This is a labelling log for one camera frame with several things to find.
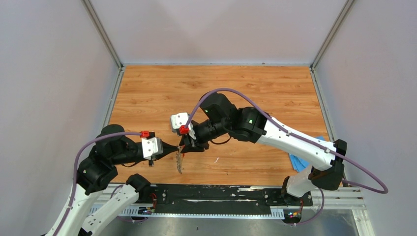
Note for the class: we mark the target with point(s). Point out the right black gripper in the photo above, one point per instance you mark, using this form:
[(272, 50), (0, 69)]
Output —
[(189, 146)]

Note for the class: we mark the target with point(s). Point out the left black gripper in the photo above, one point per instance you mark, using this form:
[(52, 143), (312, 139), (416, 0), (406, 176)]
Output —
[(167, 148)]

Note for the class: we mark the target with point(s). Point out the red handled metal key holder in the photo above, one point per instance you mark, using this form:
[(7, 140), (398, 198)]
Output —
[(179, 158)]

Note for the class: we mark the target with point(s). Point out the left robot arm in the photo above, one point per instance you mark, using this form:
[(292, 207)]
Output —
[(95, 167)]

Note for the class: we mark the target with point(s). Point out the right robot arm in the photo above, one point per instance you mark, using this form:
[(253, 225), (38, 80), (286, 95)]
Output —
[(250, 124)]

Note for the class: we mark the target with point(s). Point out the blue cloth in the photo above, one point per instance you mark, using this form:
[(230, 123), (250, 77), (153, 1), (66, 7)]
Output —
[(298, 163)]

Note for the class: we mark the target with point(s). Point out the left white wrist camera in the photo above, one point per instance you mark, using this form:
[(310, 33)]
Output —
[(151, 145)]

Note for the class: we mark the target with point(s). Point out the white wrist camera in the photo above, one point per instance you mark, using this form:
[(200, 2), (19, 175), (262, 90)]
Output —
[(151, 145), (178, 125)]

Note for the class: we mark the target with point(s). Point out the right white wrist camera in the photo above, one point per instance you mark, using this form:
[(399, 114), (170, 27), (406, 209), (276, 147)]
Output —
[(178, 125)]

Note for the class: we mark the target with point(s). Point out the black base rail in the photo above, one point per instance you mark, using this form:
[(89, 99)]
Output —
[(219, 201)]

